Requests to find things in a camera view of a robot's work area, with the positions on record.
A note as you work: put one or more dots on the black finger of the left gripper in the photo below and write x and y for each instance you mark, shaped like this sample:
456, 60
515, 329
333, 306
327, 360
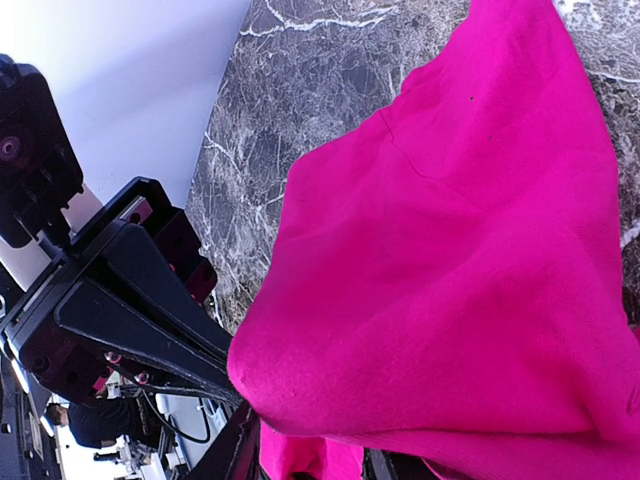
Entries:
142, 272

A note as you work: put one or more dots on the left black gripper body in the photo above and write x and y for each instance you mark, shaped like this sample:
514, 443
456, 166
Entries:
69, 365

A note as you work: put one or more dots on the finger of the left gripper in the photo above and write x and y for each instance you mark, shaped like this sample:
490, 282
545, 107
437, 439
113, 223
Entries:
106, 317

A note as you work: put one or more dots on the red t-shirt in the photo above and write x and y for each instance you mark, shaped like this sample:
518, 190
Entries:
446, 282

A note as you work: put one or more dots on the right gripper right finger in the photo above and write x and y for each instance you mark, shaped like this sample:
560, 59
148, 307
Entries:
383, 465

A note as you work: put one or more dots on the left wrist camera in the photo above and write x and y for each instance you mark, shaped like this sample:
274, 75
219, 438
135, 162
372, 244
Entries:
43, 191

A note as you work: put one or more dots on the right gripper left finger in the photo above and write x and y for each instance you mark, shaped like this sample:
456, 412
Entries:
234, 454

